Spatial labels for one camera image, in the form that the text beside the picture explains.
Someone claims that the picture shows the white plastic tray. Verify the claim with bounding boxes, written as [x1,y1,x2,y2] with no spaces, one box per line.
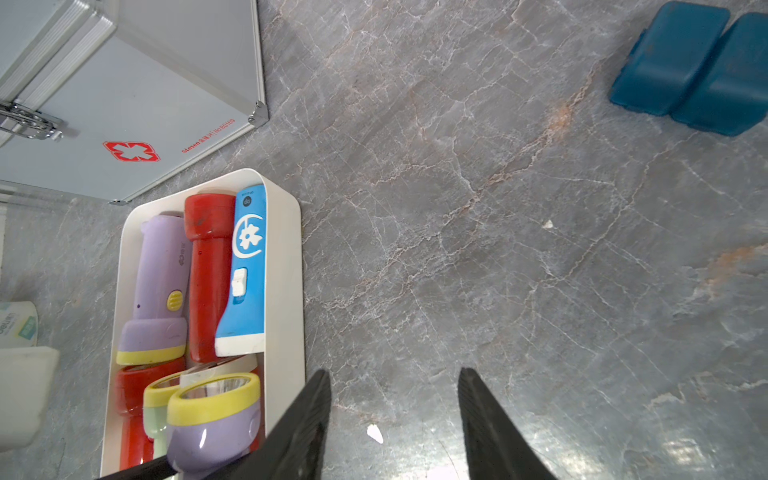
[100,168,306,476]

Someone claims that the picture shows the purple flashlight yellow rim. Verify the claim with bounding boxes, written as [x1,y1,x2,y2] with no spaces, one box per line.
[167,372,262,479]

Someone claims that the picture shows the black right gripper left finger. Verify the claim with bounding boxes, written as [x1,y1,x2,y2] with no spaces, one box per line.
[105,370,331,479]

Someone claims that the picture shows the blue flashlight white head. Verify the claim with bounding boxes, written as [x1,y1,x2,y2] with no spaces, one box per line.
[215,184,267,357]

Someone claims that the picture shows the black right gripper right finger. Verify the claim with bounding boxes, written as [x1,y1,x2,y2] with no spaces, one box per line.
[457,367,555,480]

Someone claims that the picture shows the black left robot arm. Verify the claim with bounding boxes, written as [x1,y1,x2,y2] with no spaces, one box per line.
[0,346,60,452]

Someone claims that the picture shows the silver metal first-aid case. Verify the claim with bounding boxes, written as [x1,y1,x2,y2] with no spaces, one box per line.
[1,1,269,203]

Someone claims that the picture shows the short red flashlight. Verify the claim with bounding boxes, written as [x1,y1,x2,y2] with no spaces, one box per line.
[184,193,235,363]

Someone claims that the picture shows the small blue block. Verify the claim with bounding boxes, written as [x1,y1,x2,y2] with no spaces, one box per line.
[609,1,767,137]

